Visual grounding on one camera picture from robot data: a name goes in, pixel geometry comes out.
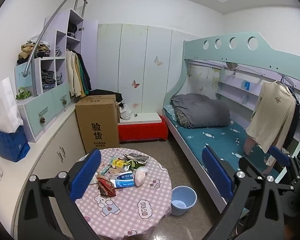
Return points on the metal handrail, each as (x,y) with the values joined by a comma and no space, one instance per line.
(43,31)

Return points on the pink butterfly sticker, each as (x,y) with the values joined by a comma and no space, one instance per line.
(135,84)

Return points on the green toy plant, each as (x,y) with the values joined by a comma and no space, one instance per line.
(23,94)

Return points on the white butterfly sticker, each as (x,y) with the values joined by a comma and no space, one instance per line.
(158,61)

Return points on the tall cardboard box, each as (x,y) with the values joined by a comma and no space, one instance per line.
(97,125)

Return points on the small blue box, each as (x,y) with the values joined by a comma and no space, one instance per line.
(246,85)

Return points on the green hanging garment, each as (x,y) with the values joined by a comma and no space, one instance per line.
(83,75)

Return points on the mint green bunk bed frame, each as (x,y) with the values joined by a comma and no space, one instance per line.
(202,52)

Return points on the black cloth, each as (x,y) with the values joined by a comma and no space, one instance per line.
(107,93)

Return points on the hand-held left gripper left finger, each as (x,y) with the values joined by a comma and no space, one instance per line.
(85,175)

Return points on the plaid blanket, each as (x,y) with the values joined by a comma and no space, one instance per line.
(182,118)

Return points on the pink checked tablecloth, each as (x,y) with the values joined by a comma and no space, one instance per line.
(130,205)

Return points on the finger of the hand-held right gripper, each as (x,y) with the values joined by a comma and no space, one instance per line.
(280,156)
(251,165)

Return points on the black hanging jacket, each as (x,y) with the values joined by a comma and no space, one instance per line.
(87,72)

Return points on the cream long sleeve shirt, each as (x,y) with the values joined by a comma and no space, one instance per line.
(272,112)

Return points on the dark folded clothes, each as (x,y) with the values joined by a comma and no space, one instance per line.
(71,30)

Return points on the green felt leaf bundle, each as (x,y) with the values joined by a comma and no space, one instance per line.
(133,165)

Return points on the striped pillow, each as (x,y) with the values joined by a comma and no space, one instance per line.
(168,111)

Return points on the cream hanging jacket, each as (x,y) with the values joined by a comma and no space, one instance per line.
(73,75)

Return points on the beige cloth scrap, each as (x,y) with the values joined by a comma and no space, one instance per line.
(113,171)

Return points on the lilac stair shelf unit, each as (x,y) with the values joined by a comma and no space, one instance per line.
(57,100)

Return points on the blue shopping bag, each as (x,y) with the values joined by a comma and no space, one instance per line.
(12,145)

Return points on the black white striped packet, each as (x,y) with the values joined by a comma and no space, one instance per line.
(138,158)

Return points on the white plastic bag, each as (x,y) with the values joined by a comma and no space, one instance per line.
(125,112)

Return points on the white paper bag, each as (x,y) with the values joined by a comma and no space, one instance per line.
(5,107)

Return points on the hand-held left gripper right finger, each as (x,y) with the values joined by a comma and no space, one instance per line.
(217,177)

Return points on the grey quilt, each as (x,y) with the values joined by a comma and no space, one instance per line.
(205,111)

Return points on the red snack wrapper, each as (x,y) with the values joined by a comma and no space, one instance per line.
(106,186)

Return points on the white curved counter cabinet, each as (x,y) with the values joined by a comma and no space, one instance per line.
(52,160)

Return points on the folded jeans in cubby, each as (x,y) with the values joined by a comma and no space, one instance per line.
(50,80)

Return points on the pile of folded clothes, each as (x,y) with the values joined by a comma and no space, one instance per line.
(31,51)

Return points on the teal fish print bed sheet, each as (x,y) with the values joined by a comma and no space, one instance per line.
(215,140)

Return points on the red low platform white top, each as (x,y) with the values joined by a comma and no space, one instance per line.
(142,128)

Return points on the yellow label packet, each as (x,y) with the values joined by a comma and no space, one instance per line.
(118,163)

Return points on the blue plastic bucket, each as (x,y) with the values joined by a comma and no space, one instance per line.
(183,201)

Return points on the white panel wardrobe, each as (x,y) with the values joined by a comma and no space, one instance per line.
(140,55)

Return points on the dark hanging garment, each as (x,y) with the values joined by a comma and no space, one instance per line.
(297,120)

